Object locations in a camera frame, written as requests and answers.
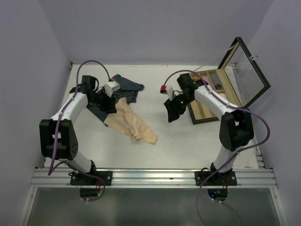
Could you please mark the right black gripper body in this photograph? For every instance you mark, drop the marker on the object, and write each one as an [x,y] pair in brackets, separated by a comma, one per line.
[181,100]

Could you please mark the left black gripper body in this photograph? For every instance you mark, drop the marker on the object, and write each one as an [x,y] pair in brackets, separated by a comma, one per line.
[99,99]

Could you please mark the beige underwear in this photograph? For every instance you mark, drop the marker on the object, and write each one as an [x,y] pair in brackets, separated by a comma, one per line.
[126,122]

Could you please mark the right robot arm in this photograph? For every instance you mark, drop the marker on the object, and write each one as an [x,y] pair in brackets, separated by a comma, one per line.
[236,127]

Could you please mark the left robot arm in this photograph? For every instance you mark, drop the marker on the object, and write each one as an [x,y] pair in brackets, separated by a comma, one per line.
[58,139]

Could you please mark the rolled orange underwear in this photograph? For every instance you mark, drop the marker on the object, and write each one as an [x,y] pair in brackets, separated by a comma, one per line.
[195,77]

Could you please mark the rolled pink underwear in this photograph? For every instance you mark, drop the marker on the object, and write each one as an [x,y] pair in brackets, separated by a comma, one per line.
[205,77]

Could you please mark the rolled grey underwear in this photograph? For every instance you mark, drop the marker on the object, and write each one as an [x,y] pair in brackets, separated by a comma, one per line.
[216,81]

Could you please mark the blue striped boxer shorts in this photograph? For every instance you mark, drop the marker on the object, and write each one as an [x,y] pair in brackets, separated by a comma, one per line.
[128,90]

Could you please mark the black wooden compartment box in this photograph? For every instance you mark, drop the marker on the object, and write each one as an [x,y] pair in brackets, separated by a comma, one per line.
[243,82]

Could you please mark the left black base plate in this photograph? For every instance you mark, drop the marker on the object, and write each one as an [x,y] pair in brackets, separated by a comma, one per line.
[98,177]

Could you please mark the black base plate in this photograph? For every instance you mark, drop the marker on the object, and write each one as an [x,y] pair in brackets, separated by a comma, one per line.
[98,177]
[218,179]

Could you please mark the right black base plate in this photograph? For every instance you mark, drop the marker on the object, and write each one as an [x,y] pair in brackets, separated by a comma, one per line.
[218,179]

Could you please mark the aluminium mounting rail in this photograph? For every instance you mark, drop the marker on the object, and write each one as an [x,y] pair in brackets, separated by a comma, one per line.
[155,178]

